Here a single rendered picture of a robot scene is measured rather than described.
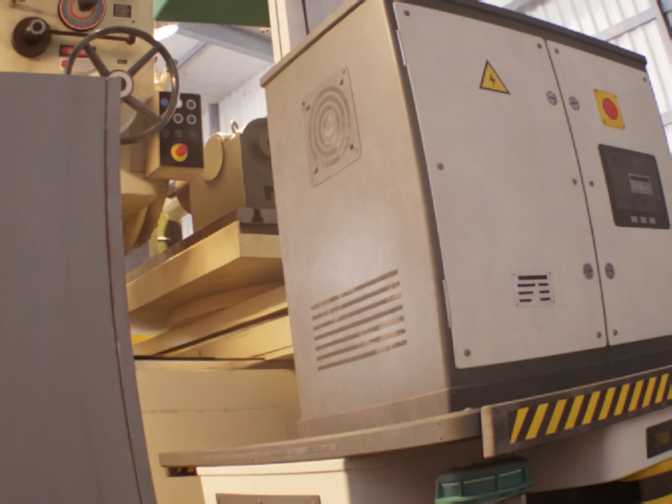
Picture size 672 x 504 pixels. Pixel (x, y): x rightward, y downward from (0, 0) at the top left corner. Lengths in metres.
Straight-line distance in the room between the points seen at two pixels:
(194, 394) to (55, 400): 2.00
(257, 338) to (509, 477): 1.86
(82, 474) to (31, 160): 0.20
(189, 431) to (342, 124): 1.52
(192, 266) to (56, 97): 2.13
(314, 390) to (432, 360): 0.26
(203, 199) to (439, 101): 1.81
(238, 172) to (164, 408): 0.71
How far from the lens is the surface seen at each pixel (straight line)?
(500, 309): 0.97
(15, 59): 2.53
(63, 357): 0.52
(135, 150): 2.55
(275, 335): 2.60
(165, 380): 2.47
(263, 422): 2.60
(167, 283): 2.83
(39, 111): 0.56
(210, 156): 2.74
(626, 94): 1.31
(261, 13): 1.74
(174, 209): 3.12
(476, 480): 0.88
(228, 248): 2.49
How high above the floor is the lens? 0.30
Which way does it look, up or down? 13 degrees up
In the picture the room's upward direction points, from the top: 7 degrees counter-clockwise
